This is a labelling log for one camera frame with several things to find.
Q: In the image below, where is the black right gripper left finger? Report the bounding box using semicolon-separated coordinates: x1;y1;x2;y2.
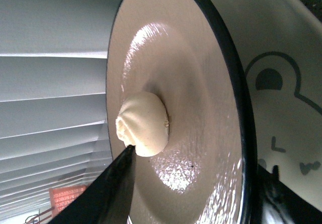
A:
50;145;136;223

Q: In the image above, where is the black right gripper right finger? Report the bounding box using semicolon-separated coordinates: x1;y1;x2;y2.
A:
256;165;321;223

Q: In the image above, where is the white steamed bun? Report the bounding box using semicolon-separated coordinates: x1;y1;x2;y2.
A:
115;92;169;157

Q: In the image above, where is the beige plate with black rim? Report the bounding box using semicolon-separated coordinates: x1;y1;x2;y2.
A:
107;0;257;223

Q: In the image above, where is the white bear-print tray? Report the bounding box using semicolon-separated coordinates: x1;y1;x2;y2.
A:
211;0;321;209

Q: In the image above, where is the red patterned object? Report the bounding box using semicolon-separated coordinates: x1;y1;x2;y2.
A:
49;185;87;217

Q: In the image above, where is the grey pleated curtain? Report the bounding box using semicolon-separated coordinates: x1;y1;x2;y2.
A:
1;0;121;223

